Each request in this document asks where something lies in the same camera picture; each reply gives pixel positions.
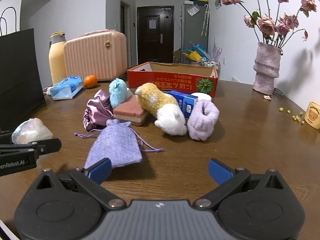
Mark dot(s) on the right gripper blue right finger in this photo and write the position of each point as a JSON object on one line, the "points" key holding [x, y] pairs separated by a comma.
{"points": [[219, 172]]}

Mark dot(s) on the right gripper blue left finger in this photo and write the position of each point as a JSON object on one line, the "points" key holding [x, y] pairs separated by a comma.
{"points": [[100, 171]]}

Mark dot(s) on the pastel soft ball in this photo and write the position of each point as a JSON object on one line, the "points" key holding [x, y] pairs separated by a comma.
{"points": [[30, 131]]}

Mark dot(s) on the lavender burlap drawstring pouch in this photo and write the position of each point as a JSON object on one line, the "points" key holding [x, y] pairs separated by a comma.
{"points": [[117, 142]]}

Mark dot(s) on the pink satin drawstring pouch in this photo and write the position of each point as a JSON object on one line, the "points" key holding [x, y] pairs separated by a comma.
{"points": [[98, 111]]}

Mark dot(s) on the yellow white plush toy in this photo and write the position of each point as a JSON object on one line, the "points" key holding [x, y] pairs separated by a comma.
{"points": [[164, 107]]}

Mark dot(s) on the lavender fuzzy sock roll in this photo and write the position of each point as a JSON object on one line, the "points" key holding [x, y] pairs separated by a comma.
{"points": [[202, 120]]}

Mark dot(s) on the black paper shopping bag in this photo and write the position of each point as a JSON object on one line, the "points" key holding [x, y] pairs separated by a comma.
{"points": [[21, 90]]}

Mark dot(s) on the pink layered sponge block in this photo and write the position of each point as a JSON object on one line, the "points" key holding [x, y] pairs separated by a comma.
{"points": [[131, 111]]}

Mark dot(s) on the blue milk carton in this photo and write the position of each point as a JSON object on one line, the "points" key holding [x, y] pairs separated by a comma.
{"points": [[186, 102]]}

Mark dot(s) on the white round lid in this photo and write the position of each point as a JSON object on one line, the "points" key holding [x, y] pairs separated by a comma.
{"points": [[202, 96]]}

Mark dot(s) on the blue tissue pack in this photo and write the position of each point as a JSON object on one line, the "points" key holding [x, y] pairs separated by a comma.
{"points": [[67, 89]]}

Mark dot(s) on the light blue plush toy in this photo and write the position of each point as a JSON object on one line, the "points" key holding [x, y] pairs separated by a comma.
{"points": [[118, 92]]}

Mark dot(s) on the orange mandarin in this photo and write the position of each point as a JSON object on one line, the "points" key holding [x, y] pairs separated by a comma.
{"points": [[90, 81]]}

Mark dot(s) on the red cardboard fruit box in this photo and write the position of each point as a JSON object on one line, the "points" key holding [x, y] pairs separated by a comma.
{"points": [[184, 78]]}

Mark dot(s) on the cream yellow bottle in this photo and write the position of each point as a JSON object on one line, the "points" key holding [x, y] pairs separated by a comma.
{"points": [[56, 56]]}

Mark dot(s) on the metal utility cart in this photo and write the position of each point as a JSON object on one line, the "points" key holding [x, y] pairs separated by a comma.
{"points": [[210, 63]]}

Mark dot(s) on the purple textured vase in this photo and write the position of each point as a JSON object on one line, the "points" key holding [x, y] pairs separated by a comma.
{"points": [[267, 66]]}

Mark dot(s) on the pink ribbed cosmetic case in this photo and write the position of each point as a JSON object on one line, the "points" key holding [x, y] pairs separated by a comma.
{"points": [[102, 53]]}

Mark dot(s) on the dried pink roses bouquet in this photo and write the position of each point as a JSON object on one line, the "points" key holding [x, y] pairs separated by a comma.
{"points": [[276, 28]]}

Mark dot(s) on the dark entrance door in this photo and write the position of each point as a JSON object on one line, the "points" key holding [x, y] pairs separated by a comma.
{"points": [[155, 34]]}

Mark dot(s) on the grey refrigerator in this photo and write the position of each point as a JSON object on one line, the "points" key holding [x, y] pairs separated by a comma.
{"points": [[194, 28]]}

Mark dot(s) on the yellow box atop refrigerator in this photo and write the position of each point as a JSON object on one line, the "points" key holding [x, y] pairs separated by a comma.
{"points": [[200, 2]]}

